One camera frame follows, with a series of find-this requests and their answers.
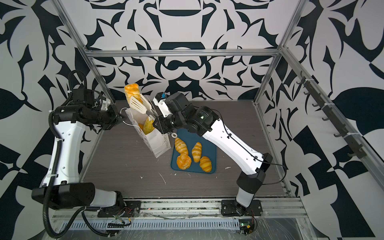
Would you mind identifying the croissant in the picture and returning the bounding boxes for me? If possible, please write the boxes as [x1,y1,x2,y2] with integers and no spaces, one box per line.
[143,117,155,135]
[192,142,202,163]
[175,138,189,155]

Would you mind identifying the white paper bag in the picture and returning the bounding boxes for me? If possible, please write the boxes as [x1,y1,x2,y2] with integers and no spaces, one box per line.
[120,107,171,158]

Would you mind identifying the metal tongs white tips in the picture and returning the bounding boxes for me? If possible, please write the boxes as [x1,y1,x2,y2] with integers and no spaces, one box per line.
[128,94,171,120]

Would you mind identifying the small striped bread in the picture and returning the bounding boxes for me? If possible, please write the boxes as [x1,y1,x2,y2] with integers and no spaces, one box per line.
[124,84,143,104]

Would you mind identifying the round flaky pastry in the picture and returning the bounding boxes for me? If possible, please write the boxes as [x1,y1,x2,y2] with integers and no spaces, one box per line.
[177,153,192,170]

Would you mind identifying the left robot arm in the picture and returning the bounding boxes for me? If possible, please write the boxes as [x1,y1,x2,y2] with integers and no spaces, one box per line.
[32,104,125,212]

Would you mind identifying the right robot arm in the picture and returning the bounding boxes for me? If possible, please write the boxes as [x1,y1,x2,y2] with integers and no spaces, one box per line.
[155,103,273,209]

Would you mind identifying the teal tray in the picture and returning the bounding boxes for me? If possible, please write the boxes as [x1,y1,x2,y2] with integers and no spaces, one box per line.
[171,129,217,174]

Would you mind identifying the striped bun bottom right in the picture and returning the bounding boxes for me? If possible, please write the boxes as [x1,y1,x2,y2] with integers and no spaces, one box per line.
[200,156,213,173]

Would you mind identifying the small circuit board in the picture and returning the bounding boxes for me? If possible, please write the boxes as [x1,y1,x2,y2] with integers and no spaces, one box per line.
[239,218,258,236]

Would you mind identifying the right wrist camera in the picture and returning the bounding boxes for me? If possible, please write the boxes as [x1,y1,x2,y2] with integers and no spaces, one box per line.
[153,92,196,118]

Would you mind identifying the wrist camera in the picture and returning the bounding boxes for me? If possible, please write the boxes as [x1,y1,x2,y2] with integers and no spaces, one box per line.
[70,88,112,111]
[153,92,196,118]

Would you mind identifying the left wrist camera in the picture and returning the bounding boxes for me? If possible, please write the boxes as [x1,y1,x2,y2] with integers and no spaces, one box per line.
[70,88,112,111]

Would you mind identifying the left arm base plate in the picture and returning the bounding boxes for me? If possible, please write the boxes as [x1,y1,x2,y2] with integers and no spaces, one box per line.
[98,201,142,218]

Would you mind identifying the left black corrugated cable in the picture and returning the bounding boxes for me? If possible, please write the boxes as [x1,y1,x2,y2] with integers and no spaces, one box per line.
[41,70,133,238]

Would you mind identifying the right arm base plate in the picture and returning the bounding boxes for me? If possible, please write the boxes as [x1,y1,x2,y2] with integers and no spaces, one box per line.
[221,200,263,217]

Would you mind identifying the wall hook rail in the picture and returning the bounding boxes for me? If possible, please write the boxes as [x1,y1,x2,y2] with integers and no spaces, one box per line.
[298,73,367,159]

